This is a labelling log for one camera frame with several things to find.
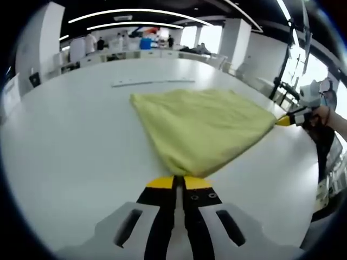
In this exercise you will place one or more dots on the short ceiling light strip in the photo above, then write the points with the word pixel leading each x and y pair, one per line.
pixel 135 24

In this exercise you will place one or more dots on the white counter cabinets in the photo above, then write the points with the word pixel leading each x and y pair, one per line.
pixel 135 55

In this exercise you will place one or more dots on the yellow blue black garment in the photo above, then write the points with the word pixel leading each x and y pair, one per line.
pixel 200 127

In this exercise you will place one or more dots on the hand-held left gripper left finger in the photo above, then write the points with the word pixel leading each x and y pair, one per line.
pixel 160 216

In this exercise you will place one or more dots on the long ceiling light strip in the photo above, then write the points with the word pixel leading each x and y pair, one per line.
pixel 141 12

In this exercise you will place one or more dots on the black chair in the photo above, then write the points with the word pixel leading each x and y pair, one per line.
pixel 35 79

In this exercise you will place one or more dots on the black stand post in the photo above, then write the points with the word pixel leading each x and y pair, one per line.
pixel 283 59

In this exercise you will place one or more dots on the blue crate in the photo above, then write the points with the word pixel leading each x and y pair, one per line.
pixel 145 43

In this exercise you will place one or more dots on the white storage box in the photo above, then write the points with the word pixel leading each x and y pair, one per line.
pixel 9 94

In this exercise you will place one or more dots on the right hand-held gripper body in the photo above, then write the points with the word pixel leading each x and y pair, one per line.
pixel 314 93

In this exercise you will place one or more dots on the person's right hand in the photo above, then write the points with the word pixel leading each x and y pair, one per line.
pixel 322 117

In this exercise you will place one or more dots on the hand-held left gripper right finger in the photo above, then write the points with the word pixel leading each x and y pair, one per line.
pixel 200 216

